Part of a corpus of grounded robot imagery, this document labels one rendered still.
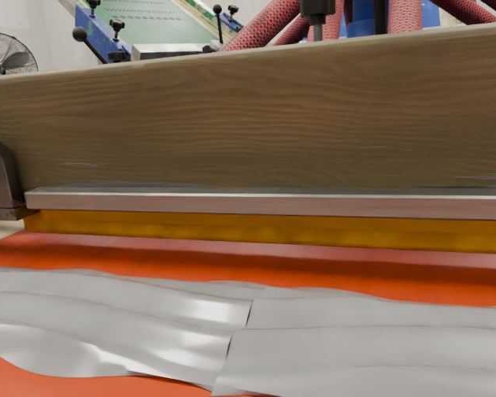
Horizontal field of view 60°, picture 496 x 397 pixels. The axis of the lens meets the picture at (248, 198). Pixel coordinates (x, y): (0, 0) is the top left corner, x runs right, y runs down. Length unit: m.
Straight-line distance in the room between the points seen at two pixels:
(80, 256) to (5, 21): 5.21
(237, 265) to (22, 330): 0.10
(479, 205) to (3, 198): 0.25
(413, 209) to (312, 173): 0.05
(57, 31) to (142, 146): 5.52
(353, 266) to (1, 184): 0.20
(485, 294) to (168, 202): 0.15
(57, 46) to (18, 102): 5.47
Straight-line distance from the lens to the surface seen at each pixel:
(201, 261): 0.23
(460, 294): 0.20
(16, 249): 0.31
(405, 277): 0.21
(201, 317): 0.17
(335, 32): 0.74
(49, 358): 0.18
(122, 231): 0.27
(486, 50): 0.20
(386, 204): 0.19
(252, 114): 0.21
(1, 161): 0.28
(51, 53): 5.81
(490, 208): 0.19
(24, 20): 5.64
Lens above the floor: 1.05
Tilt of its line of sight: 15 degrees down
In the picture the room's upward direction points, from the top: 5 degrees counter-clockwise
